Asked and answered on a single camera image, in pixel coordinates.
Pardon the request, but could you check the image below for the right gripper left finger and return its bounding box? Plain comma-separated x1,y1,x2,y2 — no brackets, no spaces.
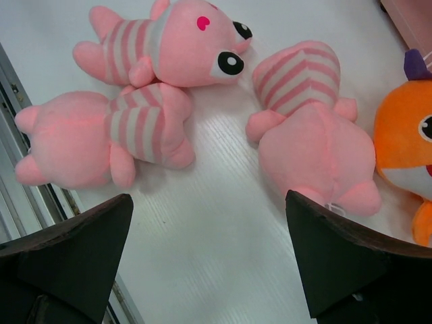
1,194,134,323

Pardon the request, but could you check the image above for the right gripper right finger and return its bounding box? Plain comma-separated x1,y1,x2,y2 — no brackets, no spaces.
286,190,431,323

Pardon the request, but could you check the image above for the orange shark plush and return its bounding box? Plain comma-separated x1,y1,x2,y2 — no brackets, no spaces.
373,49,431,246

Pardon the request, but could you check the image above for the pink three-tier shelf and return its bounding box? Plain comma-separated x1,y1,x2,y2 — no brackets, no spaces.
379,0,432,55

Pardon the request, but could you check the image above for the pink striped plush lower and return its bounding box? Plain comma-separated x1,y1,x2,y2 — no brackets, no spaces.
15,82,195,190

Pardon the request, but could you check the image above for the pink striped plush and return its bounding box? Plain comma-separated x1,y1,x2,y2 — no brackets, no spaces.
246,40,381,216
15,82,195,190

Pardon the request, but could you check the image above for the pink striped plush upper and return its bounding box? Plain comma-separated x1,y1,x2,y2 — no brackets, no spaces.
246,40,381,216

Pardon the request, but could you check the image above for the pink plush with face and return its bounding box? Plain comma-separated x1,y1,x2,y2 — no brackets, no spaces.
73,1,252,88

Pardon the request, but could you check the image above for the aluminium rail frame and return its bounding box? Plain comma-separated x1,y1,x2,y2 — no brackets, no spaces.
1,53,143,323

